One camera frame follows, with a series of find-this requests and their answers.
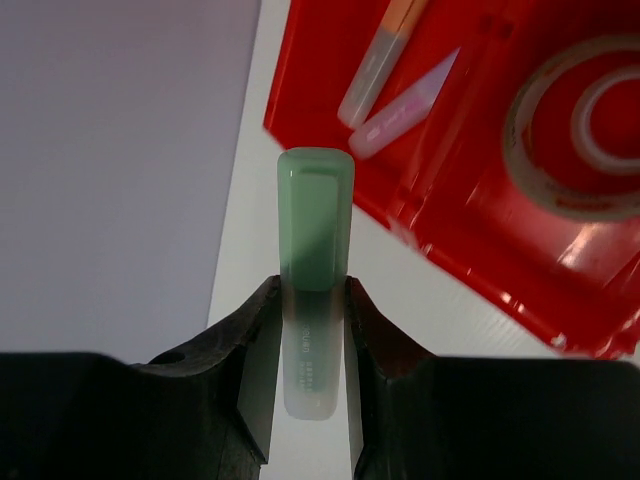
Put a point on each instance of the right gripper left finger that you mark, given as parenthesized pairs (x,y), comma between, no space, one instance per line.
(201,410)

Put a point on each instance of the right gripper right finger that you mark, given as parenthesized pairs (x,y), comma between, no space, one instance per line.
(416,415)

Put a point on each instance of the green highlighter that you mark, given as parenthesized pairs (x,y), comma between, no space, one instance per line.
(315,195)

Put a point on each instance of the large silver tape roll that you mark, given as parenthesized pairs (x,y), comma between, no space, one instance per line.
(538,152)

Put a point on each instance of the pink highlighter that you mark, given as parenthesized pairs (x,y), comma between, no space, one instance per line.
(403,113)

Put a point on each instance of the small clear tape roll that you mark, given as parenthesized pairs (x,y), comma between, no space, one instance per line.
(605,123)

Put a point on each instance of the orange-tip grey highlighter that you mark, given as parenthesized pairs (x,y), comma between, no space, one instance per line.
(379,60)

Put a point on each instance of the red compartment bin tray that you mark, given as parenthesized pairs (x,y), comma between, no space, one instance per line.
(443,187)

